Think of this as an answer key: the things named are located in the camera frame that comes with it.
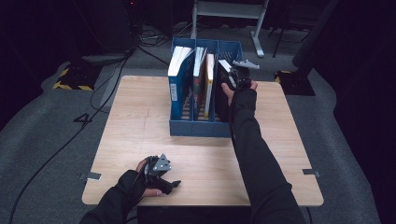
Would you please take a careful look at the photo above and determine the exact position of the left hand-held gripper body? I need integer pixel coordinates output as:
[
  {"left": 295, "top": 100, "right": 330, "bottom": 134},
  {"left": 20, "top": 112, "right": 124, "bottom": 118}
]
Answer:
[{"left": 142, "top": 152, "right": 173, "bottom": 189}]

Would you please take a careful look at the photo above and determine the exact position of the hand-held gripper cable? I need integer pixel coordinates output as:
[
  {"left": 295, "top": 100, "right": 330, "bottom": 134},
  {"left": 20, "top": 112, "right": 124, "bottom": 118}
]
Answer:
[
  {"left": 229, "top": 88, "right": 313, "bottom": 224},
  {"left": 124, "top": 157, "right": 150, "bottom": 224}
]

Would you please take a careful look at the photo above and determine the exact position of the tangle of black cables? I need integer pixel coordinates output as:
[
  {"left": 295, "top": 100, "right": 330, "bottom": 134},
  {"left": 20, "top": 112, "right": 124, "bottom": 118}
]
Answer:
[{"left": 136, "top": 24, "right": 195, "bottom": 49}]

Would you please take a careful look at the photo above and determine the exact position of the right hand-held gripper cable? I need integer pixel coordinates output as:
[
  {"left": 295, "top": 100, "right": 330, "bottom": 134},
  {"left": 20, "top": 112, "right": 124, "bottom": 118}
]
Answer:
[{"left": 229, "top": 88, "right": 313, "bottom": 224}]

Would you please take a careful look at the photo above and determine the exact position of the white metal table frame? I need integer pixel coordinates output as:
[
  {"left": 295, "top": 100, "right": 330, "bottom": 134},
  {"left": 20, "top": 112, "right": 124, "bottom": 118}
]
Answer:
[{"left": 190, "top": 0, "right": 271, "bottom": 59}]

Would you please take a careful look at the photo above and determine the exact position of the person's left hand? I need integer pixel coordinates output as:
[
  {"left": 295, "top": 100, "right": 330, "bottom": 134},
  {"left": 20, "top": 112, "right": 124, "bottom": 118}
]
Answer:
[{"left": 120, "top": 158, "right": 163, "bottom": 202}]

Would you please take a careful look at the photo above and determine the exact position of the red winged creature book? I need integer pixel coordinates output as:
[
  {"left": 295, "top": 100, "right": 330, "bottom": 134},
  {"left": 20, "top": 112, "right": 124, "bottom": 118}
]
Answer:
[{"left": 191, "top": 46, "right": 208, "bottom": 121}]

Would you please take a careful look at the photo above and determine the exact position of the dark slanted stand pole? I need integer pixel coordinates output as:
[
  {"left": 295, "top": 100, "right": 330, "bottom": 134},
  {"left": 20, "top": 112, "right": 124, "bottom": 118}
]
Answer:
[{"left": 291, "top": 0, "right": 341, "bottom": 68}]

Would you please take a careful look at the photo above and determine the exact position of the blue plastic file rack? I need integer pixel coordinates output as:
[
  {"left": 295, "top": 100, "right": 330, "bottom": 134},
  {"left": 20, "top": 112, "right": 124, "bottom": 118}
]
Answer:
[{"left": 168, "top": 37, "right": 244, "bottom": 138}]

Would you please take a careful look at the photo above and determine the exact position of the black hardcover book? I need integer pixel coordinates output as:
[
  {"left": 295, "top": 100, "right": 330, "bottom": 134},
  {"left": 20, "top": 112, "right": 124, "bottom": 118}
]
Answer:
[{"left": 215, "top": 59, "right": 235, "bottom": 123}]

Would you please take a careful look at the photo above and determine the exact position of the looped black floor cable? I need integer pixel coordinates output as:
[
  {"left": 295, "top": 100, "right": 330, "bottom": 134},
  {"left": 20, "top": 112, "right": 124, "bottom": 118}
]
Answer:
[{"left": 89, "top": 60, "right": 127, "bottom": 115}]

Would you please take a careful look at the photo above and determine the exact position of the long black floor cable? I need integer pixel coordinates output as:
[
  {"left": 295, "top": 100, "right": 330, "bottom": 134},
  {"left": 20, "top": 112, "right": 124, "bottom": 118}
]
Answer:
[{"left": 8, "top": 46, "right": 138, "bottom": 224}]

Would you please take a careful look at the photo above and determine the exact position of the yellow-black striped stand base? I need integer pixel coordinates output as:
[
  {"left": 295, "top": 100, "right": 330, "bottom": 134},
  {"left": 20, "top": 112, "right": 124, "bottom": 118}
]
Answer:
[
  {"left": 274, "top": 69, "right": 317, "bottom": 97},
  {"left": 51, "top": 63, "right": 103, "bottom": 91}
]

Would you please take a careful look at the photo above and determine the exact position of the yellow bordered book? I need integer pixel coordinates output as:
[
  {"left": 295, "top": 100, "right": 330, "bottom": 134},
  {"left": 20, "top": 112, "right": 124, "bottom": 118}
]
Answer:
[{"left": 203, "top": 53, "right": 216, "bottom": 119}]

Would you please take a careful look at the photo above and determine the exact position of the person's right hand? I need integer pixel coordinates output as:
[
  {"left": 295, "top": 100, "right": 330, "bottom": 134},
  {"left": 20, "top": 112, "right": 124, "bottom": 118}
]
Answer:
[{"left": 220, "top": 79, "right": 260, "bottom": 108}]

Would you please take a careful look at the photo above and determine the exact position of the blue landscape cover book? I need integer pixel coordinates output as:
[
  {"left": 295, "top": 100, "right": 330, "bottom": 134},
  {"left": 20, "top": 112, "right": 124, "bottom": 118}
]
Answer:
[{"left": 167, "top": 46, "right": 196, "bottom": 121}]

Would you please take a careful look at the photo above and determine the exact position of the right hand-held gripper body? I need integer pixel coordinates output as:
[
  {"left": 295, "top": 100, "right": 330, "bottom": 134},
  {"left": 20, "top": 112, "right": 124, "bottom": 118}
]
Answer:
[{"left": 228, "top": 59, "right": 262, "bottom": 90}]

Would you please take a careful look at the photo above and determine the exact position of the grey tape strip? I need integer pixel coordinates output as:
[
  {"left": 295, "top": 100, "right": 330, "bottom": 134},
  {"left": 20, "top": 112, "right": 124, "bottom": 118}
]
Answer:
[
  {"left": 79, "top": 171, "right": 103, "bottom": 182},
  {"left": 302, "top": 168, "right": 321, "bottom": 178}
]

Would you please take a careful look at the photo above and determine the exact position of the left hand-held gripper cable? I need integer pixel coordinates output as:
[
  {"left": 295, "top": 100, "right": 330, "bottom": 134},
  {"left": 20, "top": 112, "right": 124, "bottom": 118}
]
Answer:
[{"left": 124, "top": 157, "right": 150, "bottom": 224}]

